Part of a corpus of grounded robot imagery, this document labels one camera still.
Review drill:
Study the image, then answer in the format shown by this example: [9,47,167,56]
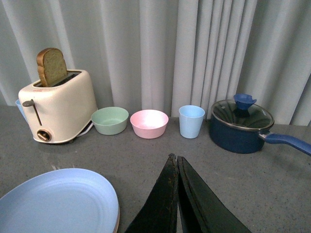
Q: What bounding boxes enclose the light blue plate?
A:
[0,168,120,233]

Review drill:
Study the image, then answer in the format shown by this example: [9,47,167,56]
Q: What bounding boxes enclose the dark blue saucepan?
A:
[209,115,311,155]

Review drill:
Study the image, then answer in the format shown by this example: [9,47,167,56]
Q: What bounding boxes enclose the green bowl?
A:
[91,107,129,135]

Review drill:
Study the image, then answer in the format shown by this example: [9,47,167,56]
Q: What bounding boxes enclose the cream white toaster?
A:
[18,70,98,144]

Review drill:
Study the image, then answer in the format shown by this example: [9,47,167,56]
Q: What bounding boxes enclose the light blue cup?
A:
[179,105,205,139]
[15,99,27,121]

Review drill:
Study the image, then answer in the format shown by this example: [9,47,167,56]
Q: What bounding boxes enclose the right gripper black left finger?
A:
[126,153,179,233]

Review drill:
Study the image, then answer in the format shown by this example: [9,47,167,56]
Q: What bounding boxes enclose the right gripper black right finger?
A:
[177,156,250,233]

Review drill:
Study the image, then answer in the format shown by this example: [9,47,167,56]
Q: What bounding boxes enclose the pink bowl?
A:
[130,110,169,139]

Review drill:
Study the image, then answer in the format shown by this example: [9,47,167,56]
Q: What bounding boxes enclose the light blue cup left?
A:
[15,99,27,121]

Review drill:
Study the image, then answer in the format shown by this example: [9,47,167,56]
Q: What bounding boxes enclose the light blue cup right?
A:
[179,105,205,139]

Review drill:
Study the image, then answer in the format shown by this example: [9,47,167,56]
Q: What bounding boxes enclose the toasted bread slice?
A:
[36,48,68,87]

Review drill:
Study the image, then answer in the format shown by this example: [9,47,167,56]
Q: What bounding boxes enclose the white toaster cable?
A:
[77,122,95,137]

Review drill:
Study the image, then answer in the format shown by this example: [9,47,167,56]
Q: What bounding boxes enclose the glass pot lid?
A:
[211,94,275,131]

